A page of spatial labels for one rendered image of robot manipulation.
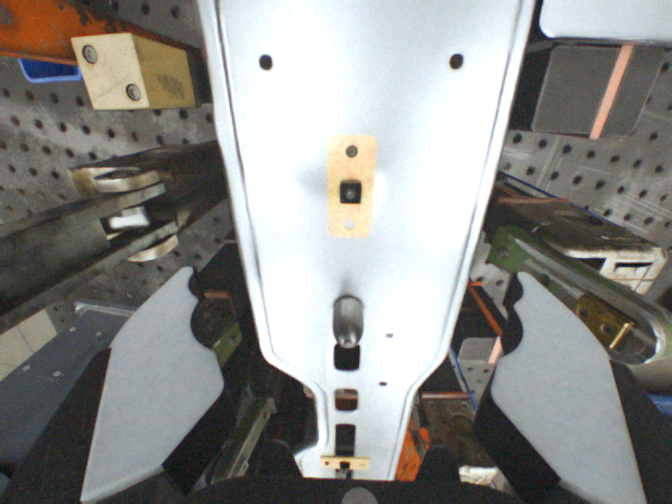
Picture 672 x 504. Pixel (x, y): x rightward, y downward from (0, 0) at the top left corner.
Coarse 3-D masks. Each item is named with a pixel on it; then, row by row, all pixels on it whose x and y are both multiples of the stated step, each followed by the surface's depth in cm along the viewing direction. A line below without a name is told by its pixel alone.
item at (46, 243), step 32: (128, 192) 15; (160, 192) 17; (32, 224) 11; (64, 224) 12; (96, 224) 14; (160, 224) 18; (0, 256) 10; (32, 256) 12; (64, 256) 13; (96, 256) 14; (128, 256) 16; (0, 288) 11; (32, 288) 12; (64, 288) 12; (0, 320) 10
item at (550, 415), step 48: (528, 288) 9; (528, 336) 7; (576, 336) 7; (528, 384) 6; (576, 384) 6; (480, 432) 6; (528, 432) 5; (576, 432) 5; (624, 432) 5; (528, 480) 5; (576, 480) 4; (624, 480) 4
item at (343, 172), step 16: (336, 144) 20; (352, 144) 20; (368, 144) 20; (336, 160) 21; (352, 160) 21; (368, 160) 21; (336, 176) 21; (352, 176) 21; (368, 176) 21; (336, 192) 22; (368, 192) 22; (336, 208) 22; (352, 208) 22; (368, 208) 22; (336, 224) 23; (368, 224) 23
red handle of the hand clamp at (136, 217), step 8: (128, 208) 16; (136, 208) 16; (144, 208) 17; (112, 216) 16; (120, 216) 16; (128, 216) 16; (136, 216) 16; (144, 216) 17; (0, 224) 14; (104, 224) 16; (112, 224) 16; (120, 224) 16; (128, 224) 16; (136, 224) 17; (144, 224) 17; (112, 232) 16
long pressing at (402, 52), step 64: (192, 0) 16; (256, 0) 16; (320, 0) 16; (384, 0) 16; (448, 0) 16; (512, 0) 16; (256, 64) 18; (320, 64) 18; (384, 64) 18; (448, 64) 18; (512, 64) 18; (256, 128) 20; (320, 128) 20; (384, 128) 20; (448, 128) 19; (256, 192) 22; (320, 192) 22; (384, 192) 22; (448, 192) 22; (256, 256) 25; (320, 256) 25; (384, 256) 25; (448, 256) 25; (256, 320) 29; (320, 320) 29; (384, 320) 29; (448, 320) 29; (320, 384) 34; (320, 448) 42; (384, 448) 42
